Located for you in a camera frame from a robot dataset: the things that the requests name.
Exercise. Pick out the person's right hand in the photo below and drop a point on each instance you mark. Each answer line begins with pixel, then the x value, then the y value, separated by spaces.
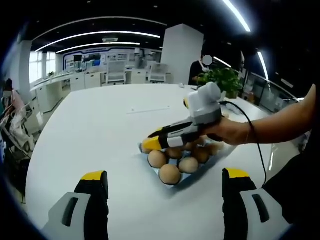
pixel 232 132

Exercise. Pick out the white table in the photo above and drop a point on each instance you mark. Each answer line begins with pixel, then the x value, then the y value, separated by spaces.
pixel 100 137

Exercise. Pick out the blue framed wall display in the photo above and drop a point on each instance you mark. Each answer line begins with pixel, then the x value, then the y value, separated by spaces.
pixel 85 60

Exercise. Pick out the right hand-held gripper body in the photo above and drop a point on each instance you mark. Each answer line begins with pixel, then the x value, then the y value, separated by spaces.
pixel 205 105

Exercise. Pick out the ceiling light strip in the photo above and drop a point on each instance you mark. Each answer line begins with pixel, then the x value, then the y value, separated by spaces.
pixel 100 45
pixel 237 16
pixel 263 65
pixel 112 32

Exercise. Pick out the blue egg tray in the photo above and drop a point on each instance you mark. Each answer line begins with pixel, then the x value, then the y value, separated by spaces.
pixel 185 178

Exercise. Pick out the cluster of brown eggs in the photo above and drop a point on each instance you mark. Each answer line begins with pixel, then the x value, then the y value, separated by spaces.
pixel 170 173

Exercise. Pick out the white cabinet counter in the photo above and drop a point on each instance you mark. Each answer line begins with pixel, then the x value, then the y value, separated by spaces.
pixel 77 81

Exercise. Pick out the ceiling air vent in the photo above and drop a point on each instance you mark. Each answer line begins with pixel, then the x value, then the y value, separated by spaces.
pixel 110 39

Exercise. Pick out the white mesh chair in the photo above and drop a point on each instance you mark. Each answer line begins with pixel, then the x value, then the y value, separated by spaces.
pixel 116 72
pixel 158 72

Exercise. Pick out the green potted plant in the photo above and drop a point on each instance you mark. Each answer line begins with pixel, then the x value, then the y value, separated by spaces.
pixel 227 80

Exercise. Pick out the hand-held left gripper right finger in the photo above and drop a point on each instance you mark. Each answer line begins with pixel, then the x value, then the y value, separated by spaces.
pixel 245 212

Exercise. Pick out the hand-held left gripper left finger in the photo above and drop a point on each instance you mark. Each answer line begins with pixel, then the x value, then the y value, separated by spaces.
pixel 75 215

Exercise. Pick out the small white object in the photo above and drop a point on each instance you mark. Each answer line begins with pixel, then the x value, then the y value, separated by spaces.
pixel 181 85

